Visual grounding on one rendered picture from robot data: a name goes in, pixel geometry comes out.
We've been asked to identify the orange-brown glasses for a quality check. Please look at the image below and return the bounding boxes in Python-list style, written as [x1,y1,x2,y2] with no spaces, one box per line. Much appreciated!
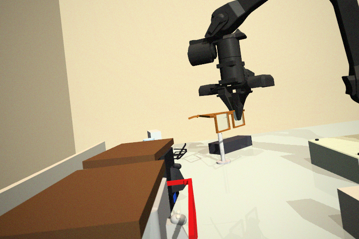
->
[188,109,245,133]

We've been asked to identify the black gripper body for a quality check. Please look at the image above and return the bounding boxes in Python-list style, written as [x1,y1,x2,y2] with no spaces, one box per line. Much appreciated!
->
[199,57,275,96]

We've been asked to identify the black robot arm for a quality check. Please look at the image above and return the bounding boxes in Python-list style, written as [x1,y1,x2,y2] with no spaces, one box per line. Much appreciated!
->
[188,0,359,103]

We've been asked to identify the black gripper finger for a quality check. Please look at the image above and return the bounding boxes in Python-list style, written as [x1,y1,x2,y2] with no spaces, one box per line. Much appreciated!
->
[217,94,235,111]
[231,91,253,120]

